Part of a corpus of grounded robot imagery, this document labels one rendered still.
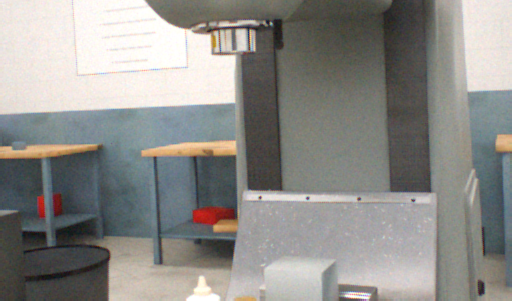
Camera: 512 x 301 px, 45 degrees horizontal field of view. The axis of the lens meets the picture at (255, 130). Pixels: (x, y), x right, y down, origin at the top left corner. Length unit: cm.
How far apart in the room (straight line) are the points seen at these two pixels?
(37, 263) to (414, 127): 217
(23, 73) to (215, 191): 235
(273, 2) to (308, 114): 44
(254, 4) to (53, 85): 573
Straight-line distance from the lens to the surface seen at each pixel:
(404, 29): 96
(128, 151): 577
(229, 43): 61
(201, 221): 508
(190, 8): 57
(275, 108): 101
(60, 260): 288
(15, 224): 85
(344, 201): 98
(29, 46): 646
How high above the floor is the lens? 123
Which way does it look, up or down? 3 degrees down
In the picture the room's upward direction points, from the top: 3 degrees counter-clockwise
